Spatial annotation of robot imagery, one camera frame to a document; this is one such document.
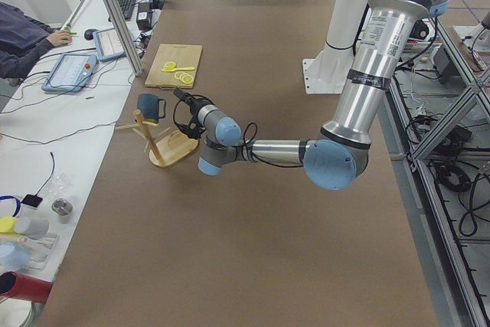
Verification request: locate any yellow cup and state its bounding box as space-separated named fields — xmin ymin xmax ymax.
xmin=0 ymin=217 xmax=18 ymax=234

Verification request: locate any aluminium frame post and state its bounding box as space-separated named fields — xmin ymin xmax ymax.
xmin=103 ymin=0 xmax=143 ymax=77

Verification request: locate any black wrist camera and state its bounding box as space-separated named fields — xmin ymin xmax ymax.
xmin=177 ymin=120 xmax=204 ymax=140

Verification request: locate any blue teach pendant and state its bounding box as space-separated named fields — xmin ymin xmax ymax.
xmin=41 ymin=53 xmax=98 ymax=93
xmin=93 ymin=28 xmax=126 ymax=62

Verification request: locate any black power adapter box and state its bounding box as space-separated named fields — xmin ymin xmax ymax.
xmin=136 ymin=2 xmax=152 ymax=31

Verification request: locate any red cylinder bottle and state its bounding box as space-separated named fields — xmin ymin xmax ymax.
xmin=1 ymin=271 xmax=53 ymax=304

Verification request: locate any black computer mouse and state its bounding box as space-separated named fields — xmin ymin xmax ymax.
xmin=83 ymin=28 xmax=98 ymax=41

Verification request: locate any person in dark sweater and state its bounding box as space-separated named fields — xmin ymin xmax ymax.
xmin=1 ymin=2 xmax=72 ymax=79

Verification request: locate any wooden mug tree rack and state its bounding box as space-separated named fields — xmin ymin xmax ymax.
xmin=115 ymin=109 xmax=199 ymax=168

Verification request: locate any dark teal HOME mug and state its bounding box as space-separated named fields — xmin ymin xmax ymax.
xmin=136 ymin=93 xmax=166 ymax=123

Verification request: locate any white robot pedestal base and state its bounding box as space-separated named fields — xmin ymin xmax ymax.
xmin=302 ymin=0 xmax=368 ymax=94

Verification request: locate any light blue cup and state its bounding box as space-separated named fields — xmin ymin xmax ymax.
xmin=1 ymin=242 xmax=31 ymax=271

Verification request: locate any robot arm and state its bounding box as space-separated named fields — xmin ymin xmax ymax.
xmin=173 ymin=0 xmax=448 ymax=191

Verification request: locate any small black square pad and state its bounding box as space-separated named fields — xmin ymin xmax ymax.
xmin=21 ymin=194 xmax=43 ymax=208

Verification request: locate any grey cup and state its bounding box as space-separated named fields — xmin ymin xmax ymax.
xmin=14 ymin=217 xmax=49 ymax=240

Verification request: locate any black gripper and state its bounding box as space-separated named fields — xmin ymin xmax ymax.
xmin=173 ymin=87 xmax=209 ymax=120

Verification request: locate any lemon slice middle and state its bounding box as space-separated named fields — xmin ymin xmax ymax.
xmin=174 ymin=71 xmax=187 ymax=80

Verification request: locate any bamboo cutting board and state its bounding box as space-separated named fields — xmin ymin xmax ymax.
xmin=145 ymin=44 xmax=203 ymax=89

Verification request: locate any far blue teach pendant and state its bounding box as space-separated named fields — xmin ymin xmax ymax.
xmin=93 ymin=28 xmax=126 ymax=62

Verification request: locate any near blue teach pendant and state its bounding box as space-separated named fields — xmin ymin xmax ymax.
xmin=41 ymin=53 xmax=98 ymax=93

